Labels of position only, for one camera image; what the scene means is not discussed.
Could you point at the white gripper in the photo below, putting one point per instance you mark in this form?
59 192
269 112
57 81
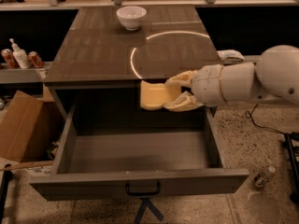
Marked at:
206 85

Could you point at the yellow sponge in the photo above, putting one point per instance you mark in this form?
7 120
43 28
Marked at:
155 96

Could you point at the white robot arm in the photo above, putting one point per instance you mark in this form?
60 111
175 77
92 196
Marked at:
273 78

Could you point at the open grey top drawer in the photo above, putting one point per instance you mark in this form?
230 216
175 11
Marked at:
109 140

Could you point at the folded white cloth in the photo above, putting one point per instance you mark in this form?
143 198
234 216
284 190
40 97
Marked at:
231 56

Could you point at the grey low shelf right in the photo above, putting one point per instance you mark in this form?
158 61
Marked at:
245 59

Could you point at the grey low shelf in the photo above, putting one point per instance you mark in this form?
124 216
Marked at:
18 75
245 59

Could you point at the grey wooden cabinet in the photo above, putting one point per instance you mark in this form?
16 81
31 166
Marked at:
97 50

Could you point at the white ceramic bowl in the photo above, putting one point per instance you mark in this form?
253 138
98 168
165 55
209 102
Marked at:
131 17

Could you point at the clear plastic bottle on floor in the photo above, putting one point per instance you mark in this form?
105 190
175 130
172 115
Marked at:
263 177

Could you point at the black metal stand right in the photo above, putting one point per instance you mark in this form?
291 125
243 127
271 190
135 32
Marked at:
293 161

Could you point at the grey low shelf left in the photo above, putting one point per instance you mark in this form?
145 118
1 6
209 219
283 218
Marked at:
18 75

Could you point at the red soda can right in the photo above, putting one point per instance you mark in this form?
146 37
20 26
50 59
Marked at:
35 59

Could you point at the red soda can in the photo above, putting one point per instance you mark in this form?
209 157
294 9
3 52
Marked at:
9 59
35 59

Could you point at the brown cardboard box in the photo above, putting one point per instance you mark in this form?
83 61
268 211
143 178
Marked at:
28 128

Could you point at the wooden stick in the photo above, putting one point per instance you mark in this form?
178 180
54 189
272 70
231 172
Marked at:
24 165

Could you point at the white pump bottle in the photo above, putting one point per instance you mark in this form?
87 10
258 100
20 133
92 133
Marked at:
20 55

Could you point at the red soda can left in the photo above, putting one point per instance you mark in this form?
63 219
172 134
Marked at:
9 59

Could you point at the black drawer handle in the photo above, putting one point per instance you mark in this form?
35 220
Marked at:
142 189

